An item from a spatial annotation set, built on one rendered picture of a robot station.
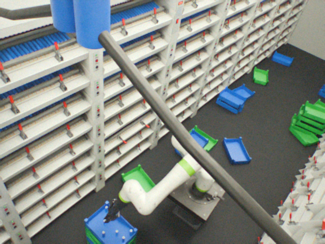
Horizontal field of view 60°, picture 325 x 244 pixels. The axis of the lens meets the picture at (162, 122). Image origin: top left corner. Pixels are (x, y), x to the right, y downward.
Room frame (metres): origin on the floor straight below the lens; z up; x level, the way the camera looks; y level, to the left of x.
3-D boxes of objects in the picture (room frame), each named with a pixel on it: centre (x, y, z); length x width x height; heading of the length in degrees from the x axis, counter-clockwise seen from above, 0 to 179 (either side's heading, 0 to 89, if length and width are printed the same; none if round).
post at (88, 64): (1.34, 0.50, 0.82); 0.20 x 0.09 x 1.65; 57
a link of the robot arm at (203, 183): (1.26, -0.39, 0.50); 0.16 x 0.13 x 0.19; 46
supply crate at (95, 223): (0.81, 0.21, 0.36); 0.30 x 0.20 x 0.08; 57
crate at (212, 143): (2.07, -0.44, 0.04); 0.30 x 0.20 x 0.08; 57
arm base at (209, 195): (1.22, -0.45, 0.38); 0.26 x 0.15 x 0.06; 64
